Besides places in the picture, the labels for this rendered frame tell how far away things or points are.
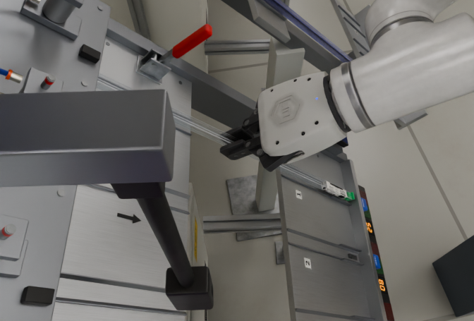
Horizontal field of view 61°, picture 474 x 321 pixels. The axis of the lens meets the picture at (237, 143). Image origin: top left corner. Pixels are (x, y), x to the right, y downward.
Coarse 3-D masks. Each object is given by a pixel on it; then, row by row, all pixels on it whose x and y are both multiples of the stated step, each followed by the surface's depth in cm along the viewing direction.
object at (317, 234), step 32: (320, 160) 75; (288, 192) 63; (320, 192) 70; (288, 224) 60; (320, 224) 66; (288, 256) 57; (320, 256) 62; (352, 256) 70; (288, 288) 55; (320, 288) 59; (352, 288) 65; (320, 320) 56; (352, 320) 61
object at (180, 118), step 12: (108, 84) 45; (120, 84) 46; (180, 120) 51; (192, 120) 52; (204, 132) 53; (216, 132) 55; (252, 156) 59; (276, 168) 63; (288, 168) 63; (312, 180) 67; (348, 192) 74
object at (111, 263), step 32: (128, 64) 50; (96, 192) 40; (96, 224) 39; (128, 224) 41; (64, 256) 35; (96, 256) 37; (128, 256) 40; (160, 256) 42; (64, 288) 34; (96, 288) 36; (128, 288) 38; (160, 288) 40; (64, 320) 33; (96, 320) 35; (128, 320) 37; (160, 320) 39
